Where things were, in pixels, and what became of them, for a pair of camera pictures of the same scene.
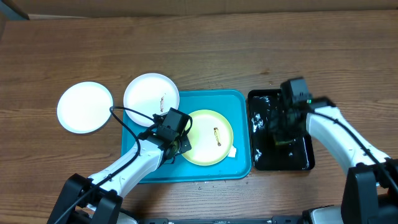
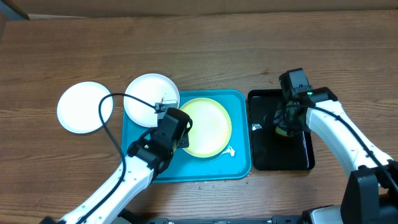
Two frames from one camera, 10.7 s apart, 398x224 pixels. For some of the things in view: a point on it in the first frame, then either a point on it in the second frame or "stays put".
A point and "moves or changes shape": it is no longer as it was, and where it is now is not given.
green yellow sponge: (279, 142) moves or changes shape
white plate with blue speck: (84, 107) stays put
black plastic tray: (269, 154) stays put
